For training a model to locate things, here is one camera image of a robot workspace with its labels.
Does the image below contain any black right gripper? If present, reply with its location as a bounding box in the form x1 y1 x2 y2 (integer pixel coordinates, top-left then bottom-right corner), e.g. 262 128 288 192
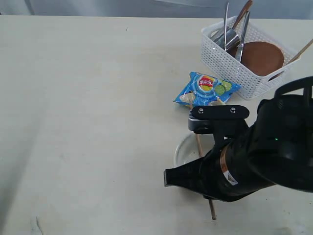
163 141 264 202

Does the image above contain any wooden chopstick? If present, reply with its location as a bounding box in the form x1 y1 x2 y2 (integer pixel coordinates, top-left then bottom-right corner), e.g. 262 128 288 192
288 39 313 64
188 104 217 220

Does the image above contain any blue chips snack bag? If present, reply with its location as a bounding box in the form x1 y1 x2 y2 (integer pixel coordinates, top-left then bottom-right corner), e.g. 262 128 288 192
174 71 241 107

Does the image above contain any white ceramic bowl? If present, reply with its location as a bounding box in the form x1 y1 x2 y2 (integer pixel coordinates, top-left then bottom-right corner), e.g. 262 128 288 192
174 132 214 167

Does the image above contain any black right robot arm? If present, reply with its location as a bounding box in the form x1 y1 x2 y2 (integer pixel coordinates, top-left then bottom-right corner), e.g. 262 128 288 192
164 76 313 202

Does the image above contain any white perforated plastic basket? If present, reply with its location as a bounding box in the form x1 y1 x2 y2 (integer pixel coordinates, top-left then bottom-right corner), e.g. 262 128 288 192
201 21 301 100

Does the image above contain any silver metal knife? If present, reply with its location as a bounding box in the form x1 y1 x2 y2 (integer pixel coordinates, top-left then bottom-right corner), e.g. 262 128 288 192
234 11 250 63

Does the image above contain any brown round plate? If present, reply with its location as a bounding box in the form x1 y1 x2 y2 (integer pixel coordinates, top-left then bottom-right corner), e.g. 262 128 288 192
241 42 284 76

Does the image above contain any stainless steel cup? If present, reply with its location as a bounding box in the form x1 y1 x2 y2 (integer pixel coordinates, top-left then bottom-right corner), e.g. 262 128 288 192
210 26 241 51

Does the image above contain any silver metal fork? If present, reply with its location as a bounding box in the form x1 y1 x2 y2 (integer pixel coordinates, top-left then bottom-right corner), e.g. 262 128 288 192
223 1 229 51

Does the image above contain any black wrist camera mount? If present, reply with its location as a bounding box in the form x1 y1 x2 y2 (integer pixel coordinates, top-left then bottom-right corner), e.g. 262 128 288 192
188 105 250 142

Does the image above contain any brown wooden handle spoon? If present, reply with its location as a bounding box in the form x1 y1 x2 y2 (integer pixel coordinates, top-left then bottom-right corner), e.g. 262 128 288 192
232 0 253 29

